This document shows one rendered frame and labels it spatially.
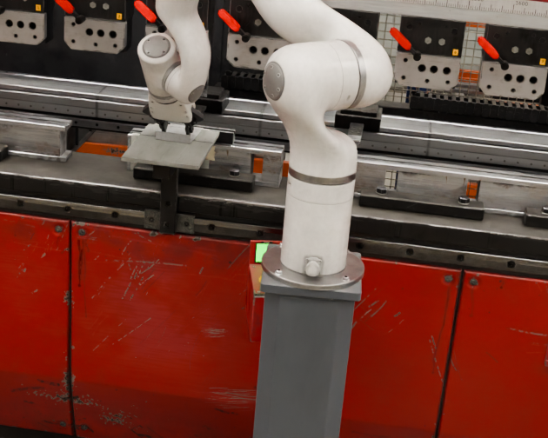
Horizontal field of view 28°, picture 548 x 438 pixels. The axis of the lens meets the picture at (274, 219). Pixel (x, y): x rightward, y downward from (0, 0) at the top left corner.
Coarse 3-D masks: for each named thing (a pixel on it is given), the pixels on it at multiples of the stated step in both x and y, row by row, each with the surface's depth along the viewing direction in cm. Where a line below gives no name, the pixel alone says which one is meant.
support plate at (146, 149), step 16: (144, 144) 257; (160, 144) 258; (176, 144) 259; (192, 144) 260; (208, 144) 261; (128, 160) 248; (144, 160) 248; (160, 160) 248; (176, 160) 249; (192, 160) 250
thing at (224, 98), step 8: (208, 88) 293; (216, 88) 294; (200, 96) 289; (208, 96) 288; (216, 96) 288; (224, 96) 291; (200, 104) 288; (208, 104) 288; (216, 104) 288; (224, 104) 292; (208, 112) 289; (216, 112) 289
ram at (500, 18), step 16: (336, 0) 252; (352, 0) 252; (368, 0) 251; (384, 0) 251; (528, 0) 247; (544, 0) 246; (416, 16) 251; (432, 16) 251; (448, 16) 250; (464, 16) 250; (480, 16) 249; (496, 16) 249; (512, 16) 248; (528, 16) 248
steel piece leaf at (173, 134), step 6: (168, 126) 271; (156, 132) 261; (162, 132) 260; (168, 132) 260; (174, 132) 267; (180, 132) 267; (198, 132) 268; (156, 138) 261; (162, 138) 261; (168, 138) 261; (174, 138) 260; (180, 138) 260; (186, 138) 260; (192, 138) 263
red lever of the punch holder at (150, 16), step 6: (138, 0) 256; (138, 6) 255; (144, 6) 256; (144, 12) 255; (150, 12) 256; (150, 18) 256; (156, 18) 256; (156, 24) 257; (162, 24) 257; (162, 30) 256
